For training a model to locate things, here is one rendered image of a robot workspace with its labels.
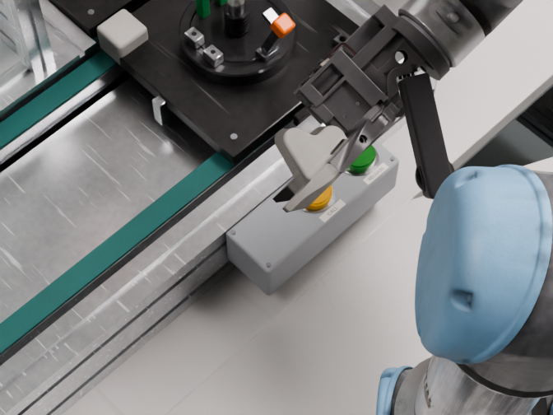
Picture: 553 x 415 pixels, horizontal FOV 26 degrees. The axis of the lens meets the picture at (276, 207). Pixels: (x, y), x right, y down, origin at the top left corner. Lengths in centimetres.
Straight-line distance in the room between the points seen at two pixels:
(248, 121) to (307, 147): 35
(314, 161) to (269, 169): 33
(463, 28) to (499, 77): 49
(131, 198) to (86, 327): 19
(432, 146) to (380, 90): 7
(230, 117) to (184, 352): 27
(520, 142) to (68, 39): 132
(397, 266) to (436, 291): 71
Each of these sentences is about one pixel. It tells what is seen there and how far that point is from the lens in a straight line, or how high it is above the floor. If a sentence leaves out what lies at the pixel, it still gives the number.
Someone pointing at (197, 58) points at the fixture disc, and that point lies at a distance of 141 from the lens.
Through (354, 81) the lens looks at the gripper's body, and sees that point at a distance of 107.
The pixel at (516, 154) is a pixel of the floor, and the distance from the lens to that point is 257.
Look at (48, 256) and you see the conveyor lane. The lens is 138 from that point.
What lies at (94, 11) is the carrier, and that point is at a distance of 150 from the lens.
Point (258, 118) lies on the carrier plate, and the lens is 138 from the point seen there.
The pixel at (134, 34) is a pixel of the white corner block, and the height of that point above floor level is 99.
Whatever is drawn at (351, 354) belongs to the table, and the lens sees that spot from 136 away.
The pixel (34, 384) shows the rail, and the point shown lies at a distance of 126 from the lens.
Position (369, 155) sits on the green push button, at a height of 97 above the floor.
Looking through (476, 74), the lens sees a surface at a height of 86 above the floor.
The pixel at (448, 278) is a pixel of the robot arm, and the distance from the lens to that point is 68.
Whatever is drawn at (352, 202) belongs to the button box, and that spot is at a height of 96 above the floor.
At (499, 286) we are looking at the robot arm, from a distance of 67.
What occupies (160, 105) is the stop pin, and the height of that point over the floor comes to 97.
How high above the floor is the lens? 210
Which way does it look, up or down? 59 degrees down
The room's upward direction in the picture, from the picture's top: straight up
